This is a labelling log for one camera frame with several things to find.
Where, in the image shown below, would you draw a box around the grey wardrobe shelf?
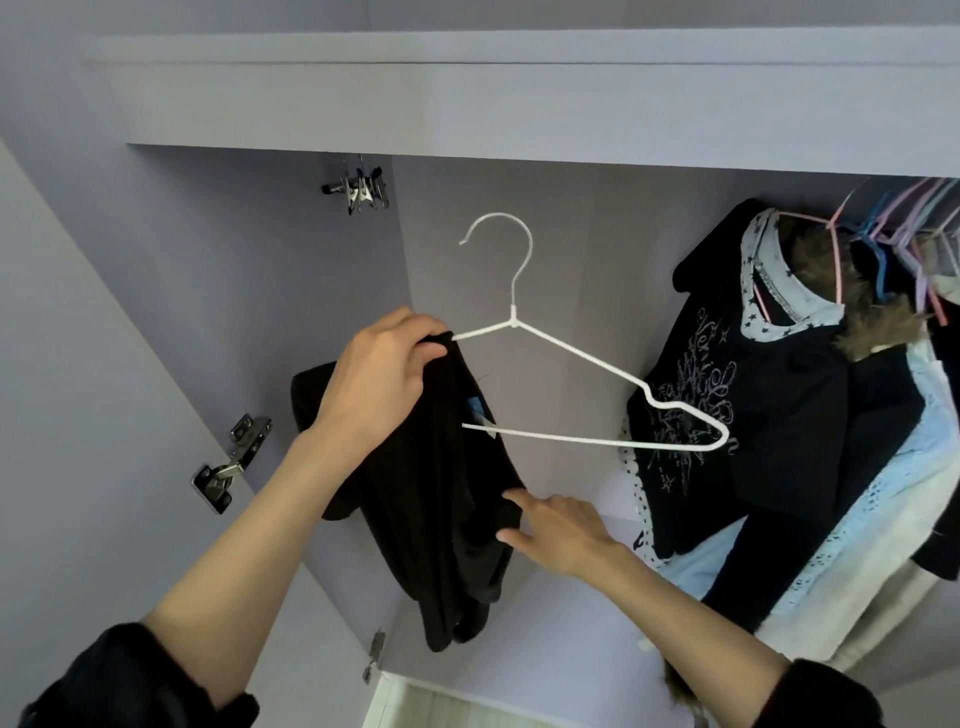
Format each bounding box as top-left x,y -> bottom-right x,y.
82,27 -> 960,179

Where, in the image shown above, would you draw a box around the person's black left sleeve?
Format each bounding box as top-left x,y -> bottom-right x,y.
18,622 -> 260,728

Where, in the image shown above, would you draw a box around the person's left hand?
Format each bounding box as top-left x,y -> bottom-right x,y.
312,307 -> 452,468

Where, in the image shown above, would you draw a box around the white wire hanger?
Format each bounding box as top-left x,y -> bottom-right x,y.
450,211 -> 732,453

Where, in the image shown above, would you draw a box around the grey wooden wardrobe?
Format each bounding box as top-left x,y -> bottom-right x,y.
0,0 -> 960,728

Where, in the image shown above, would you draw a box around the person's right hand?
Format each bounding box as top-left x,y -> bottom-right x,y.
495,489 -> 626,587

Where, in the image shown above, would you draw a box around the black garment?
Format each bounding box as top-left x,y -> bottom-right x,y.
912,300 -> 960,582

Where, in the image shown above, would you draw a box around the person's left forearm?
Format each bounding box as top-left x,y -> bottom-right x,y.
145,427 -> 377,707

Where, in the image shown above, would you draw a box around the person's black sleeve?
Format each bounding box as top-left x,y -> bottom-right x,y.
750,660 -> 887,728
18,622 -> 260,728

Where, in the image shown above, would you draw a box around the metal clip hanger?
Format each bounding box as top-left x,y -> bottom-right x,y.
321,162 -> 392,216

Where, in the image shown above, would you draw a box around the charcoal black clothes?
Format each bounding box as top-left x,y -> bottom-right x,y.
289,333 -> 527,653

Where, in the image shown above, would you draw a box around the lilac pink wire hanger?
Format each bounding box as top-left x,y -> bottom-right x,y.
894,177 -> 953,324

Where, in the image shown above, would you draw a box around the metal door hinge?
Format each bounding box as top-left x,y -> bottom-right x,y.
361,630 -> 389,684
192,414 -> 275,515

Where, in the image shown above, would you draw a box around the blue wire hanger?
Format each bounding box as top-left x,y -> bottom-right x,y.
858,225 -> 896,305

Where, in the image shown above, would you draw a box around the person's right forearm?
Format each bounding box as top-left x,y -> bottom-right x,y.
577,543 -> 792,728

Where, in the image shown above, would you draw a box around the person's black right sleeve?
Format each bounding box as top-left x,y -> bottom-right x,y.
750,660 -> 887,728

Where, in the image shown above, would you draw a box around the pink white-hooked wire hanger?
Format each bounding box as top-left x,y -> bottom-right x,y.
750,187 -> 860,326

